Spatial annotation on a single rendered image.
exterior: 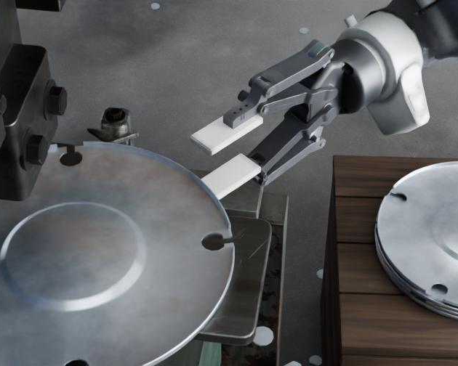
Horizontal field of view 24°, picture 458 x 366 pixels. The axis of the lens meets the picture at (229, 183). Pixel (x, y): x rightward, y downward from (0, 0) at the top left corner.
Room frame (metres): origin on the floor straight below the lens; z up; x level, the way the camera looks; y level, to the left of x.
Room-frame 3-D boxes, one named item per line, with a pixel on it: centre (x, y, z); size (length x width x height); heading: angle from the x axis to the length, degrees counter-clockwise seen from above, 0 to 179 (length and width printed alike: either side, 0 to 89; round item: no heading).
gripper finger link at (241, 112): (0.79, -0.02, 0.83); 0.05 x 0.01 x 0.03; 134
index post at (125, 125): (0.81, 0.11, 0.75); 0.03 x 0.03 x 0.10; 82
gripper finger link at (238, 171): (0.77, 0.00, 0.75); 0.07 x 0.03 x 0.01; 134
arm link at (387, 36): (0.91, -0.17, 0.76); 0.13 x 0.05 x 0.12; 44
